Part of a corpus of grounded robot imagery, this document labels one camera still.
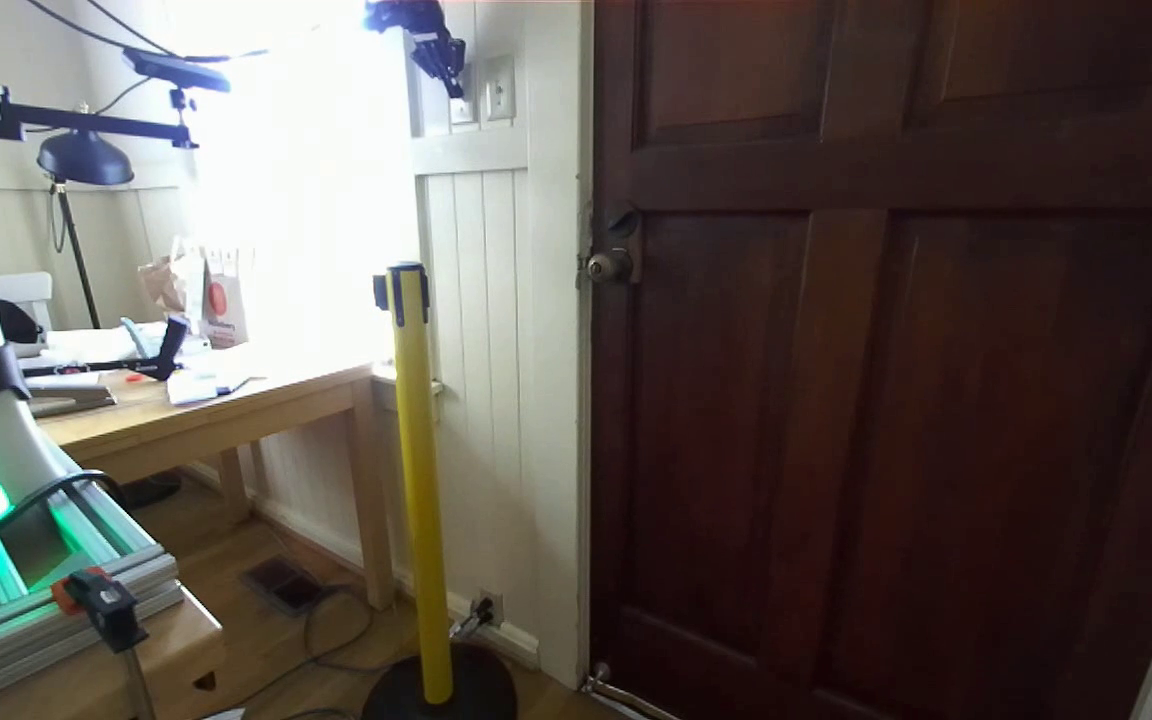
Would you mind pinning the small white switch plate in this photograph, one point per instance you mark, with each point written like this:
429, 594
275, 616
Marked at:
460, 108

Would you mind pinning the white paper sheet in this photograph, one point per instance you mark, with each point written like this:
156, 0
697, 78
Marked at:
208, 384

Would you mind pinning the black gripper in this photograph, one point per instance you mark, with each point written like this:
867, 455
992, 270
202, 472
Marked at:
403, 12

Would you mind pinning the dark brown wooden door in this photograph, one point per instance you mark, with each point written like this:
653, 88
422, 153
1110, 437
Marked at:
911, 375

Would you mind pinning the white light switch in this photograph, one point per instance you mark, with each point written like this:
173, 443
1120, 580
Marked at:
503, 94

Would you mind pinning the black horizontal camera bar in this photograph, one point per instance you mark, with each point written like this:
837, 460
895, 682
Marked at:
81, 122

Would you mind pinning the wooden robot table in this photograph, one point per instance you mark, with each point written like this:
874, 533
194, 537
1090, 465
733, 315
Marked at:
109, 675

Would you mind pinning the black desk lamp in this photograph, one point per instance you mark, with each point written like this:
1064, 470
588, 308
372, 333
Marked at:
81, 161

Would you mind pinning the aluminium profile base frame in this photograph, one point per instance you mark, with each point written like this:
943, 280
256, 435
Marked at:
62, 566

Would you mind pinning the grey book stack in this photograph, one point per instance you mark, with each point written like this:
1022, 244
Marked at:
69, 392

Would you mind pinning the orange and black clamp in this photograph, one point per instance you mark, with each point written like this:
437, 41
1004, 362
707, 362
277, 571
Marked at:
102, 607

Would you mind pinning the light wooden desk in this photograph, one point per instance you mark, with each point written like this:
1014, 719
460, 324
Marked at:
240, 401

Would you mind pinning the upright yellow stanchion post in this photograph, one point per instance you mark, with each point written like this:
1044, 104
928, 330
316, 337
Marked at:
417, 506

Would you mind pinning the black phone stand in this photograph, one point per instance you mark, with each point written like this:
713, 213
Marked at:
171, 344

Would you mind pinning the white panelled partition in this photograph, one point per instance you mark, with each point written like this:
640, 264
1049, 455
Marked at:
503, 375

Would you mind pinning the round metal door knob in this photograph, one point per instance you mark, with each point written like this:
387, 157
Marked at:
601, 264

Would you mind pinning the red and white bag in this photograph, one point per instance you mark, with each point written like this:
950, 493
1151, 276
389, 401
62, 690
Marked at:
223, 300

